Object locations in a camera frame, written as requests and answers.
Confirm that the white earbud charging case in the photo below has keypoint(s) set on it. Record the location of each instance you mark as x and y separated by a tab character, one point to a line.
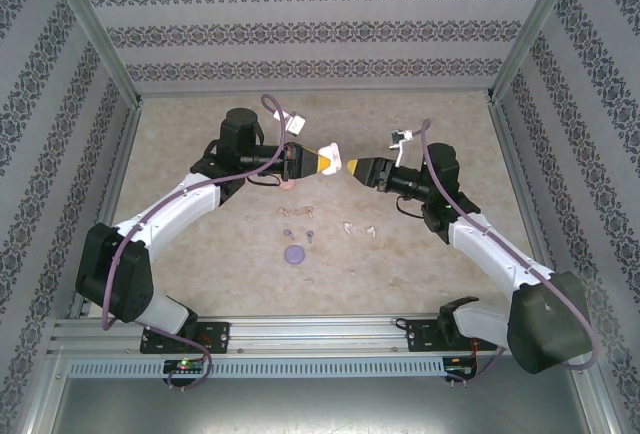
336	150

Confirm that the pink earbud charging case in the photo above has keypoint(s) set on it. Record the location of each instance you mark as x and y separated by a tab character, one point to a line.
288	185

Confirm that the purple earbud charging case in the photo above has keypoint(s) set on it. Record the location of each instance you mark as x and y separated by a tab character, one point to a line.
295	256

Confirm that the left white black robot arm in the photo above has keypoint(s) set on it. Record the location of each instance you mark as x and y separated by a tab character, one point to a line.
165	209

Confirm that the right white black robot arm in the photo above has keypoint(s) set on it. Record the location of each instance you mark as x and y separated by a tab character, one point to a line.
500	254

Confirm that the small green circuit board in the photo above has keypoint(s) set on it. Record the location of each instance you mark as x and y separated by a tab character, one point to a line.
185	367
457	370

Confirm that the grey metal panel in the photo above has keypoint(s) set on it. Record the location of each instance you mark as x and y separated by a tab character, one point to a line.
320	409

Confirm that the thin aluminium base rail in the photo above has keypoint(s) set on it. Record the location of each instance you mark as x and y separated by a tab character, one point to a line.
315	93

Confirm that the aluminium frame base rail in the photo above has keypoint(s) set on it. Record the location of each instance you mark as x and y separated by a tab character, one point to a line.
122	154
515	179

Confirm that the aluminium mounting rail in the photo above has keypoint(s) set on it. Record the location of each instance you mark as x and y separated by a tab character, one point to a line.
320	334

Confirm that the aluminium frame post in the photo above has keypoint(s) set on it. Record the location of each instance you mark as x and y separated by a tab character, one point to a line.
537	19
95	29
602	399
42	394

